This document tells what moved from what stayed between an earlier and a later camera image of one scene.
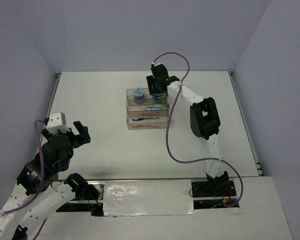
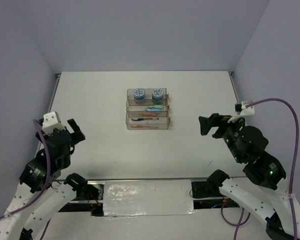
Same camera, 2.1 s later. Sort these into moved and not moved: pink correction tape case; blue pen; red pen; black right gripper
Moved: black right gripper
Not moved: blue pen; pink correction tape case; red pen
